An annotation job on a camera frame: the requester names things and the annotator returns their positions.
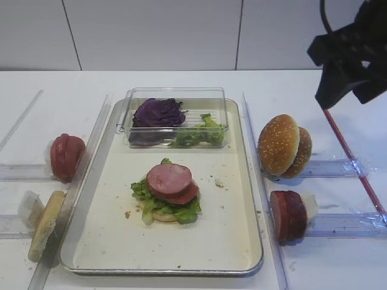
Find meat patty slice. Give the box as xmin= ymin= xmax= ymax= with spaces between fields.
xmin=270 ymin=191 xmax=288 ymax=243
xmin=284 ymin=191 xmax=307 ymax=242
xmin=146 ymin=163 xmax=192 ymax=198

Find purple cabbage piece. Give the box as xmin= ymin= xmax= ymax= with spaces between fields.
xmin=128 ymin=98 xmax=186 ymax=146

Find clear plastic vegetable box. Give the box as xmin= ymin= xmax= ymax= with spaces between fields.
xmin=117 ymin=88 xmax=229 ymax=149

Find clear meat slide rail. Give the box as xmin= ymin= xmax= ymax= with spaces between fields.
xmin=305 ymin=212 xmax=386 ymax=238

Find stacked tomato slices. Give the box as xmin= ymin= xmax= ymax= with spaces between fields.
xmin=50 ymin=133 xmax=86 ymax=182

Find bottom bun on tray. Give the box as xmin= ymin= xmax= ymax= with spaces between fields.
xmin=152 ymin=211 xmax=178 ymax=222

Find clear left bun slide rail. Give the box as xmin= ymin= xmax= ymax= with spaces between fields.
xmin=0 ymin=214 xmax=34 ymax=239

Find white meat pusher block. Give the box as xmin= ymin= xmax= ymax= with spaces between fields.
xmin=301 ymin=193 xmax=319 ymax=225

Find clear bun slide rail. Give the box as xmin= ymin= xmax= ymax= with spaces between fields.
xmin=299 ymin=159 xmax=368 ymax=178
xmin=0 ymin=214 xmax=34 ymax=239

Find red strip on table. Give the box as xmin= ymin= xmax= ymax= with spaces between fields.
xmin=323 ymin=109 xmax=386 ymax=224

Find white left bun pusher block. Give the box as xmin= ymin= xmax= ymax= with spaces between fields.
xmin=18 ymin=190 xmax=44 ymax=231

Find small sesame bun top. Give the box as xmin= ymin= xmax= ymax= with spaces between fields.
xmin=281 ymin=127 xmax=313 ymax=179

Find clear left long rail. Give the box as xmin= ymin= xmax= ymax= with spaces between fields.
xmin=28 ymin=96 xmax=111 ymax=289

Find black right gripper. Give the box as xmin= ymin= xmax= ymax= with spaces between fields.
xmin=307 ymin=1 xmax=386 ymax=109

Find white tomato pusher block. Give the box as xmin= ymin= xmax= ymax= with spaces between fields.
xmin=44 ymin=142 xmax=53 ymax=171

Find green lettuce in box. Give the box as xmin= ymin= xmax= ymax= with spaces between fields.
xmin=168 ymin=114 xmax=225 ymax=148

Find large sesame bun top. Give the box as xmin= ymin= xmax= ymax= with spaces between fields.
xmin=258 ymin=114 xmax=300 ymax=176

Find lettuce leaf on bun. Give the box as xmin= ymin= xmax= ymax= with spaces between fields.
xmin=131 ymin=158 xmax=201 ymax=226

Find bun bottom on rail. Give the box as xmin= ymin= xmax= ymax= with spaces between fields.
xmin=28 ymin=190 xmax=66 ymax=262

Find clear tomato slide rail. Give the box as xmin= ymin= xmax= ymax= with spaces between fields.
xmin=1 ymin=164 xmax=56 ymax=182

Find clear far left strip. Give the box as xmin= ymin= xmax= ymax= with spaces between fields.
xmin=0 ymin=89 xmax=44 ymax=150

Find metal baking tray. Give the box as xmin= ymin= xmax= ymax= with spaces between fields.
xmin=60 ymin=100 xmax=264 ymax=276

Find tomato slice on burger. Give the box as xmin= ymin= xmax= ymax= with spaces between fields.
xmin=165 ymin=180 xmax=200 ymax=205

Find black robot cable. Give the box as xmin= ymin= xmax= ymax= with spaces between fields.
xmin=319 ymin=0 xmax=335 ymax=34

